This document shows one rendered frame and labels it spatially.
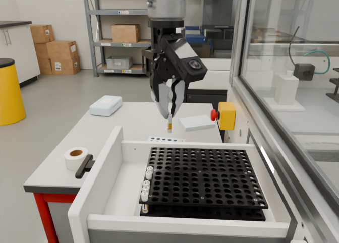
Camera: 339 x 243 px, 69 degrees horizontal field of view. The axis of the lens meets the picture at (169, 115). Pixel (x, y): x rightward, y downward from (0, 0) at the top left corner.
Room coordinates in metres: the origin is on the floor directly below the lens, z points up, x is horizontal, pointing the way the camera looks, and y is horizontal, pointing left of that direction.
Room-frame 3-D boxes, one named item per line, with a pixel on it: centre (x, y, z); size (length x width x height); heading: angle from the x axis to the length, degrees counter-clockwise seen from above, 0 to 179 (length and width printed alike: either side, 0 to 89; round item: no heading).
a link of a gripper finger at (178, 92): (0.54, -0.01, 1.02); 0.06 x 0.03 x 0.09; 30
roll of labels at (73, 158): (0.62, 0.28, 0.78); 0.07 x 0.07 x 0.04
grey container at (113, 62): (4.39, 0.89, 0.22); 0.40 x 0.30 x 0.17; 83
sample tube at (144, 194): (0.33, 0.04, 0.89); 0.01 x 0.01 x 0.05
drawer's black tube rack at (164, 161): (0.40, -0.06, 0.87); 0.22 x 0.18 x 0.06; 87
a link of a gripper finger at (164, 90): (0.52, 0.03, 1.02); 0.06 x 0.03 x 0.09; 30
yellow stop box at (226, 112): (0.73, -0.18, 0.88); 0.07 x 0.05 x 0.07; 177
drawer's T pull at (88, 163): (0.42, 0.16, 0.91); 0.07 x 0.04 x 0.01; 177
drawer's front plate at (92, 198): (0.41, 0.14, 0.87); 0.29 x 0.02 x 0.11; 177
